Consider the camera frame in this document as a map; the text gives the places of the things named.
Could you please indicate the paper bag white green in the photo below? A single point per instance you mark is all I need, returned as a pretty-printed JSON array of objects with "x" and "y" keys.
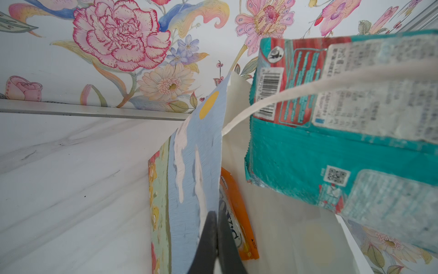
[{"x": 292, "y": 237}]

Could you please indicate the orange Fox's candy bag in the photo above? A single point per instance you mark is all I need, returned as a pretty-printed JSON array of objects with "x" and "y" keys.
[{"x": 232, "y": 204}]

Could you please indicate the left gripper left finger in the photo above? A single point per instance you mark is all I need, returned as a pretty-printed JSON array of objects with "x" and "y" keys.
[{"x": 206, "y": 252}]

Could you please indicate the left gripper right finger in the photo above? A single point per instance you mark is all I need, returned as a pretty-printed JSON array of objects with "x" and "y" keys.
[{"x": 229, "y": 259}]

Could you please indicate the teal snack bag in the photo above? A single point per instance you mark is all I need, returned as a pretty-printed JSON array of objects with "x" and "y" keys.
[{"x": 367, "y": 153}]

